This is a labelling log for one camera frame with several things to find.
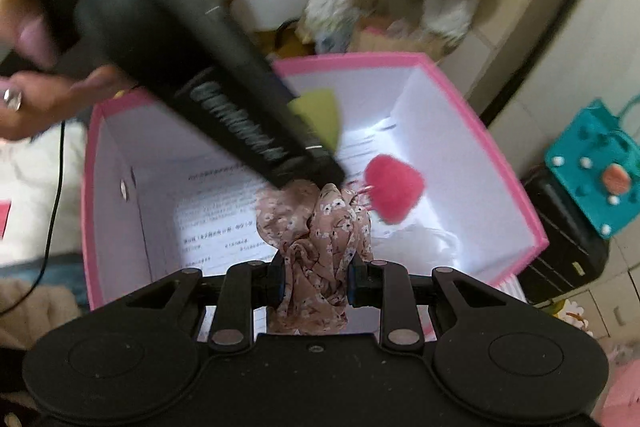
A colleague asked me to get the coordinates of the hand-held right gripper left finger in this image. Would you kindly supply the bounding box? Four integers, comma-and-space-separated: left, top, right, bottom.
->
125, 252, 288, 353

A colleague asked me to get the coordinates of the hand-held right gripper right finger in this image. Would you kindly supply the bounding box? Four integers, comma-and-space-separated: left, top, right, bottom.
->
347, 259, 506, 350

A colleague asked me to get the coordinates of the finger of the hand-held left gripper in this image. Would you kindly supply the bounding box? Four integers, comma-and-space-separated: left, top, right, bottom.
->
270, 132, 347, 190

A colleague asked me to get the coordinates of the green makeup sponge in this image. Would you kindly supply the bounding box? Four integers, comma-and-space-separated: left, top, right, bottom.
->
287, 89, 342, 148

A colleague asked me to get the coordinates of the floral fabric scrunchie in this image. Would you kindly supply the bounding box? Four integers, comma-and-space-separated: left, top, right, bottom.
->
255, 179, 376, 335

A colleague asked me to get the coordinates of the white mesh bath puff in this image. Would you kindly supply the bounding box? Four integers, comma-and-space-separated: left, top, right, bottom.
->
385, 222, 458, 268

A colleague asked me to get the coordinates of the pink fluffy puff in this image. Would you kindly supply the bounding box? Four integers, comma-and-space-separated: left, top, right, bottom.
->
365, 154, 426, 224

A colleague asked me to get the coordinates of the pink cardboard box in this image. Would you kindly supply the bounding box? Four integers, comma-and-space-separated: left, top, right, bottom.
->
81, 52, 550, 338

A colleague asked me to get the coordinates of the person's left hand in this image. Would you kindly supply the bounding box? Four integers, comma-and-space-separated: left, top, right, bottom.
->
0, 0, 123, 142

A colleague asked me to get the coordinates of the printed paper sheet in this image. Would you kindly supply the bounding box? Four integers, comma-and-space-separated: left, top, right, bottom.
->
172, 119, 401, 270

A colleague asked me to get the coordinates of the black suitcase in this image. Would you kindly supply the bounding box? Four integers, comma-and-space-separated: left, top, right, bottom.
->
520, 167, 611, 305

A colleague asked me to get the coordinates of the white flower ornament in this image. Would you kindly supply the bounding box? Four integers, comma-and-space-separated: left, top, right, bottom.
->
550, 299, 596, 338

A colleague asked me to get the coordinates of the white cloth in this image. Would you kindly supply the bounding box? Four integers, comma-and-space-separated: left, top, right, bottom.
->
0, 127, 88, 268

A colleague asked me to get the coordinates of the beige fluffy cloth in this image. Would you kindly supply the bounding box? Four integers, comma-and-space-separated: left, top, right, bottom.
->
0, 279, 83, 350

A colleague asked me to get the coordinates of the teal felt tote bag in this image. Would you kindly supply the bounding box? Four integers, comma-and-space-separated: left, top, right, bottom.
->
544, 94, 640, 240

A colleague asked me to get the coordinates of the beige wardrobe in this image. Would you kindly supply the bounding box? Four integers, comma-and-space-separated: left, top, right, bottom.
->
437, 0, 640, 358

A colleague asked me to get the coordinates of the black cable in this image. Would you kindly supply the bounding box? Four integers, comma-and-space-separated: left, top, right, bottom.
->
0, 119, 66, 315

